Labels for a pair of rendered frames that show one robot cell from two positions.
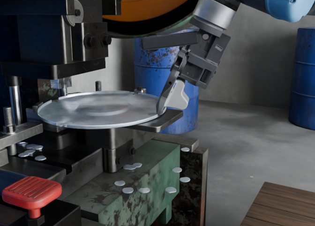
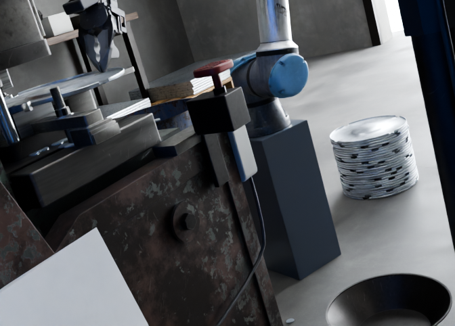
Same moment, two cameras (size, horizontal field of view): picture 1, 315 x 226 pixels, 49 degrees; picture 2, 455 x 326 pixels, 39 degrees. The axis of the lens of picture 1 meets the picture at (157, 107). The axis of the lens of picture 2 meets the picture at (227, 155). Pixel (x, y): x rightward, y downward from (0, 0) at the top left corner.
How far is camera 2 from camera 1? 1.36 m
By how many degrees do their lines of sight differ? 74
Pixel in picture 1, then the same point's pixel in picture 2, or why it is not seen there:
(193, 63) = (114, 12)
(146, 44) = (84, 4)
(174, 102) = (113, 53)
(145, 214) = not seen: hidden behind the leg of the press
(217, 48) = not seen: outside the picture
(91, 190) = not seen: hidden behind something
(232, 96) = not seen: outside the picture
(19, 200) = (227, 63)
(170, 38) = not seen: outside the picture
